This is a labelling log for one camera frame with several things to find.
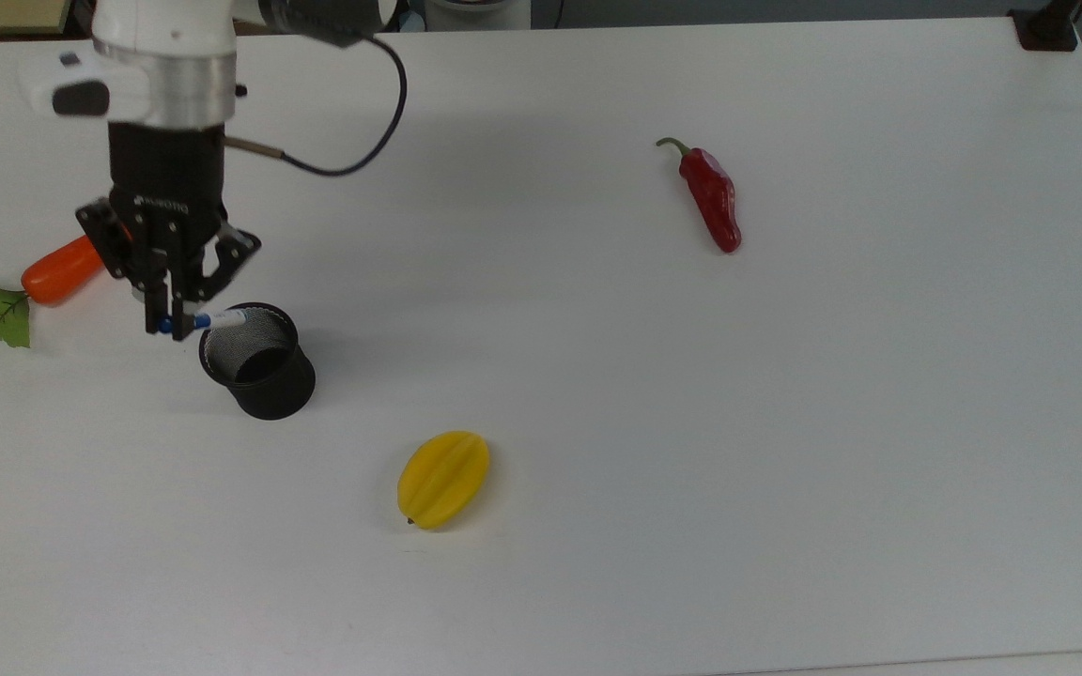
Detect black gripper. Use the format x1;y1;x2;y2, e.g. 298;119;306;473
75;122;262;341

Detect blue white marker pen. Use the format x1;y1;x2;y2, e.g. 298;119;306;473
160;309;249;335

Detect black mesh pen cup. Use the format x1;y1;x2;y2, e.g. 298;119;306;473
198;301;317;421

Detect orange toy carrot green leaves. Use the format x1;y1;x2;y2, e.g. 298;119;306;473
0;229;134;350

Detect wooden cabinet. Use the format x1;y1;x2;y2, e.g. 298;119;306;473
0;0;74;37

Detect yellow toy starfruit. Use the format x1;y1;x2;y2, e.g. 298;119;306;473
396;430;492;532

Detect red toy chili pepper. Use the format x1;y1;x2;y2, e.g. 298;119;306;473
656;137;743;254

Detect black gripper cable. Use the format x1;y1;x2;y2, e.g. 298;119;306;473
224;34;410;178

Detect black corner table mount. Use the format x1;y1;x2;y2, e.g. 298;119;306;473
1009;0;1082;53

